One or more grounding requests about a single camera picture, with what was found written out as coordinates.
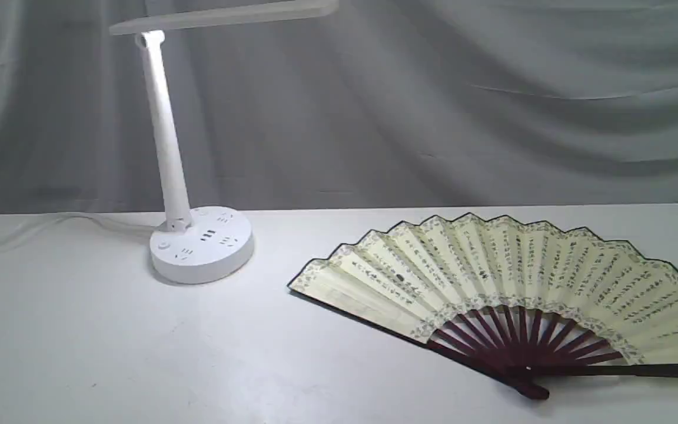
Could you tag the folding paper fan maroon ribs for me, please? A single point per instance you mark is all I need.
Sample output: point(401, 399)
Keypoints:
point(516, 302)

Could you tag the white desk lamp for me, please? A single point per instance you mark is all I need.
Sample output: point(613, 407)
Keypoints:
point(205, 244)

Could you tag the grey backdrop curtain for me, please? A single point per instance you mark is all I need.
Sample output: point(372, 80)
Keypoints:
point(380, 104)

